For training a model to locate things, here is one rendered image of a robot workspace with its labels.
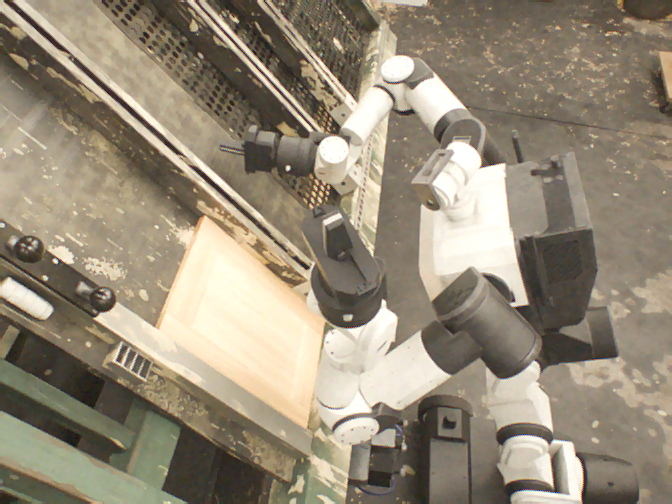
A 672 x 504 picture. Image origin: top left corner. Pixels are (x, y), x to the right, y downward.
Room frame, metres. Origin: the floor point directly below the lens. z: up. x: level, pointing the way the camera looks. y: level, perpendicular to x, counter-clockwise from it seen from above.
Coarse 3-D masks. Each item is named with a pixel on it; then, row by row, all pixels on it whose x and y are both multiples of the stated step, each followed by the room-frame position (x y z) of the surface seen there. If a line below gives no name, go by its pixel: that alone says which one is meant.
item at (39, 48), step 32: (0, 0) 0.95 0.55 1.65; (0, 32) 0.94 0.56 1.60; (32, 32) 0.94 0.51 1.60; (32, 64) 0.93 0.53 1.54; (64, 64) 0.93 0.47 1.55; (64, 96) 0.93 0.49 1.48; (96, 96) 0.92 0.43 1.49; (128, 96) 0.97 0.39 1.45; (96, 128) 0.92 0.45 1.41; (128, 128) 0.91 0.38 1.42; (160, 128) 0.95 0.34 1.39; (160, 160) 0.91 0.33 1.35; (192, 160) 0.94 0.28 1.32; (192, 192) 0.90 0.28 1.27; (224, 192) 0.93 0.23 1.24; (224, 224) 0.89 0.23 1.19; (256, 224) 0.92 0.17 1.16; (288, 256) 0.89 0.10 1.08
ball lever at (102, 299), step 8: (80, 288) 0.57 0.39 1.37; (88, 288) 0.57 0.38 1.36; (96, 288) 0.52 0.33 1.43; (104, 288) 0.52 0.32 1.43; (88, 296) 0.54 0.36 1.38; (96, 296) 0.50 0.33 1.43; (104, 296) 0.51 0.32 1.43; (112, 296) 0.51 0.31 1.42; (96, 304) 0.50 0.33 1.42; (104, 304) 0.50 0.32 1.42; (112, 304) 0.50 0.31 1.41; (104, 312) 0.50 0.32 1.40
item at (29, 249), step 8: (8, 240) 0.58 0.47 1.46; (16, 240) 0.58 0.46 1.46; (24, 240) 0.52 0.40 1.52; (32, 240) 0.52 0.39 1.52; (40, 240) 0.53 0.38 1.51; (8, 248) 0.57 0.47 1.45; (16, 248) 0.51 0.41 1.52; (24, 248) 0.51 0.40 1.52; (32, 248) 0.51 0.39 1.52; (40, 248) 0.52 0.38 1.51; (16, 256) 0.51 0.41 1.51; (24, 256) 0.50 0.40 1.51; (32, 256) 0.51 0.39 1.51; (40, 256) 0.51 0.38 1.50
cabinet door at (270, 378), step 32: (192, 256) 0.78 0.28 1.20; (224, 256) 0.83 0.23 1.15; (192, 288) 0.72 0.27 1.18; (224, 288) 0.76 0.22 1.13; (256, 288) 0.81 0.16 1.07; (288, 288) 0.87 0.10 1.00; (160, 320) 0.63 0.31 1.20; (192, 320) 0.65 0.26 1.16; (224, 320) 0.70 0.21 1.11; (256, 320) 0.74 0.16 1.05; (288, 320) 0.79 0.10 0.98; (320, 320) 0.84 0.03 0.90; (192, 352) 0.60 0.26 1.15; (224, 352) 0.63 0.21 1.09; (256, 352) 0.67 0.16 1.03; (288, 352) 0.71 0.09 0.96; (256, 384) 0.60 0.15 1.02; (288, 384) 0.64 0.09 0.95; (288, 416) 0.57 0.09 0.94
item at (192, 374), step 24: (0, 264) 0.56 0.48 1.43; (72, 312) 0.55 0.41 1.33; (120, 312) 0.58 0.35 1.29; (120, 336) 0.54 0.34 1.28; (144, 336) 0.56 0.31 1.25; (168, 360) 0.54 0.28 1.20; (192, 360) 0.57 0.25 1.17; (192, 384) 0.53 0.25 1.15; (216, 384) 0.55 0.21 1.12; (216, 408) 0.52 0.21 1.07; (240, 408) 0.53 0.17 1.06; (264, 408) 0.55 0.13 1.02; (264, 432) 0.51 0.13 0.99; (288, 432) 0.53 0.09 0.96
